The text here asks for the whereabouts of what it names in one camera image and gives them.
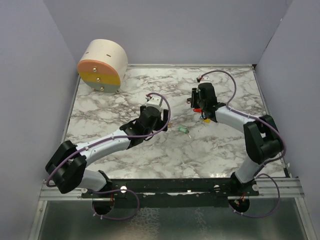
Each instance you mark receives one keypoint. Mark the red tag key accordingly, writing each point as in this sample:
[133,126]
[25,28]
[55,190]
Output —
[197,110]

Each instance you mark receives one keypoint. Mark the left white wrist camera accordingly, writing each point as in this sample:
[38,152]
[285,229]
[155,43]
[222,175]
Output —
[155,102]

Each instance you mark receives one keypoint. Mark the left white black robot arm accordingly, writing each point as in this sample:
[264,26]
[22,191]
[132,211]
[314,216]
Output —
[67,168]

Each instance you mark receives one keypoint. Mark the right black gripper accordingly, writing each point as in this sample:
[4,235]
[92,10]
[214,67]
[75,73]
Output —
[198,91]

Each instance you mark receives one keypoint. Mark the round beige drawer box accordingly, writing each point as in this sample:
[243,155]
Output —
[103,65]

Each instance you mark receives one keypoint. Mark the green tag key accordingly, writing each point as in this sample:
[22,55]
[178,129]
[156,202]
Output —
[185,131]

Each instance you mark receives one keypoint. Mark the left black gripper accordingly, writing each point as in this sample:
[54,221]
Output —
[161,123]

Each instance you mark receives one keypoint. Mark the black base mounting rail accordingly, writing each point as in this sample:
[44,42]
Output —
[173,192]

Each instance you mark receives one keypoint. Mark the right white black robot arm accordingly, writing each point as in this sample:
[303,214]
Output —
[261,136]

